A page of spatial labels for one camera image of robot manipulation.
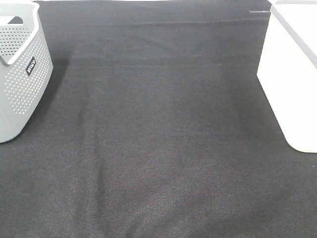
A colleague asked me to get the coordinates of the grey perforated plastic basket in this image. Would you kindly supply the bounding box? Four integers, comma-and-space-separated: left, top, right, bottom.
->
0, 0, 53, 143

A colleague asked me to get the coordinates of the black fabric table cover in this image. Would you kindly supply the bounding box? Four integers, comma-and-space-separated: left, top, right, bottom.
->
0, 0, 317, 238

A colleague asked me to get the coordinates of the white plastic storage bin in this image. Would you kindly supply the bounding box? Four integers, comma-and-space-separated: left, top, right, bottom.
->
257, 0, 317, 153

